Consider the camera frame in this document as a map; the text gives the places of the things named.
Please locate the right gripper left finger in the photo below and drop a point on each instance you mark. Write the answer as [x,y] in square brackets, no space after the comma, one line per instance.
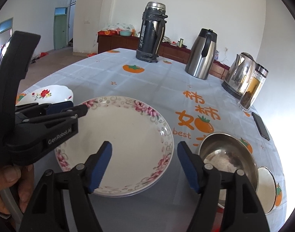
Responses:
[46,210]

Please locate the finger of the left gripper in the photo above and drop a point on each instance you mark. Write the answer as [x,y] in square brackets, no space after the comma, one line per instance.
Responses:
[43,109]
[70,113]

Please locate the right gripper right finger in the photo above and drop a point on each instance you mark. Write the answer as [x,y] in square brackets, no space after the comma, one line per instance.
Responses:
[243,210]

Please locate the white red-flower plate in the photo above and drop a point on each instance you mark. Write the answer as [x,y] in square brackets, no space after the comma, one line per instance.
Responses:
[48,94]

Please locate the white enamel bowl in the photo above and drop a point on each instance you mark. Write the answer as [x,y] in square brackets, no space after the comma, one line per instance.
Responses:
[266,190]

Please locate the stainless steel bowl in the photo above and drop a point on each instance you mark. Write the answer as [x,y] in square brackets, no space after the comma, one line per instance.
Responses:
[226,153]

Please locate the pink floral rimmed plate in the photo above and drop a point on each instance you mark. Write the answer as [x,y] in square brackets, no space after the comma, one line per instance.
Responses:
[142,144]

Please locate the dark wooden sideboard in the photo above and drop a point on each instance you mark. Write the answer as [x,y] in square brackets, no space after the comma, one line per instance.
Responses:
[110,42]

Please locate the black smartphone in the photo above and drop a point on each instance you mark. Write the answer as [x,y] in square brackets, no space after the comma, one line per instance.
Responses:
[260,126]

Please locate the green door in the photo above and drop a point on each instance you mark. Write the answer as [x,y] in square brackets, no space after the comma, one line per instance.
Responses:
[60,28]

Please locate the teal basin on sideboard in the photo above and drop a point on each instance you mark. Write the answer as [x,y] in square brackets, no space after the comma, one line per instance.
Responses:
[125,33]

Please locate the large black thermos flask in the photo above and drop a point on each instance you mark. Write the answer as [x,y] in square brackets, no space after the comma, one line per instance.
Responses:
[152,31]

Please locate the persimmon print tablecloth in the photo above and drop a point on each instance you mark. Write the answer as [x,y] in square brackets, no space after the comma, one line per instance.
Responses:
[182,100]

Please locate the glass tea bottle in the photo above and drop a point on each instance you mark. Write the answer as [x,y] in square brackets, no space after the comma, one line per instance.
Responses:
[254,87]

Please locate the green canister on sideboard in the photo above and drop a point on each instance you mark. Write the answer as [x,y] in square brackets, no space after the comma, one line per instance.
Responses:
[180,43]

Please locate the stainless electric kettle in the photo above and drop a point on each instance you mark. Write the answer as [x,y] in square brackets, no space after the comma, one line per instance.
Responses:
[239,75]

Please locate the steel carafe black handle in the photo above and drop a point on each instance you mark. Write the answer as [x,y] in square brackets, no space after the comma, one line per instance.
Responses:
[202,54]

